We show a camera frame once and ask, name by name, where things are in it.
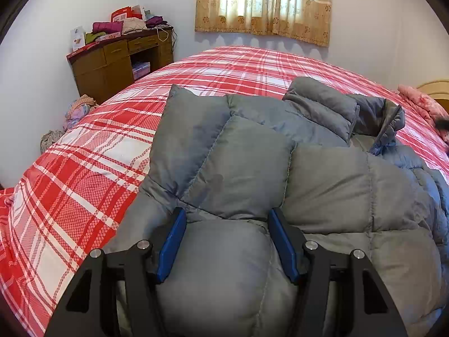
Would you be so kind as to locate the flat red box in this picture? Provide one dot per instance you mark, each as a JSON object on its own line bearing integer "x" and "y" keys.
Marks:
{"x": 108, "y": 37}

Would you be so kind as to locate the beige folded garment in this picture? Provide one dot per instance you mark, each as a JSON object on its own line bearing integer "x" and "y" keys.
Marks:
{"x": 133, "y": 25}

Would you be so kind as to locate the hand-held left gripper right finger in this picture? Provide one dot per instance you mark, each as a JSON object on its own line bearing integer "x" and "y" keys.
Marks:
{"x": 284, "y": 245}

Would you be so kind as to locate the green folded cloth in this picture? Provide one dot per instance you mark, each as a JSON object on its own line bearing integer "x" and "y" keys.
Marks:
{"x": 92, "y": 38}

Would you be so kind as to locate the beige patterned curtain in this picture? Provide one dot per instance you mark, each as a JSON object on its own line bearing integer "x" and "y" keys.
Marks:
{"x": 263, "y": 7}

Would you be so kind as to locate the white picture box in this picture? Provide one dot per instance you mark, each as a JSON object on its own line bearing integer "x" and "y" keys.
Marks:
{"x": 77, "y": 38}

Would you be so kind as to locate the magenta folded clothes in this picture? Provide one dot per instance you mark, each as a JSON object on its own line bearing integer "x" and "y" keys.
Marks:
{"x": 107, "y": 27}

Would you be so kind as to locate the light wooden headboard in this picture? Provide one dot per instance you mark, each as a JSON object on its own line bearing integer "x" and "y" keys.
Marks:
{"x": 438, "y": 87}

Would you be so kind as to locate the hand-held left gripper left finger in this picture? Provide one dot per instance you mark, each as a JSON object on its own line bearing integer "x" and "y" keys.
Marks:
{"x": 172, "y": 245}

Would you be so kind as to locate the grey patterned cloth heap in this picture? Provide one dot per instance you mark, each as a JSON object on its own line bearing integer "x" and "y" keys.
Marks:
{"x": 51, "y": 140}

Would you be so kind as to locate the pink and purple clothes pile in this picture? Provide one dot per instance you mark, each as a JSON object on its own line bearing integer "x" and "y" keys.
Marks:
{"x": 79, "y": 110}

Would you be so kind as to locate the grey down jacket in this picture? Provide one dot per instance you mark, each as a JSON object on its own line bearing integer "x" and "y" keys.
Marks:
{"x": 238, "y": 168}

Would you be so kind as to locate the brown wooden desk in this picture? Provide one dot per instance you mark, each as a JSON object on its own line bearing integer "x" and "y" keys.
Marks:
{"x": 91, "y": 73}

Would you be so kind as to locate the red cardboard box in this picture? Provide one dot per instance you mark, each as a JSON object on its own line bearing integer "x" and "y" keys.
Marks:
{"x": 121, "y": 14}

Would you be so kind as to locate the pink floral quilt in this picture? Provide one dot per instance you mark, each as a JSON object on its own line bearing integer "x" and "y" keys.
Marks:
{"x": 421, "y": 103}

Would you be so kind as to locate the pink and purple storage box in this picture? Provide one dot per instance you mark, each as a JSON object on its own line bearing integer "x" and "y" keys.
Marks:
{"x": 140, "y": 70}

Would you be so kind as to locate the purple folded garment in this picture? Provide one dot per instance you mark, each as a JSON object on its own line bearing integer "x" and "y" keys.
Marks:
{"x": 154, "y": 21}

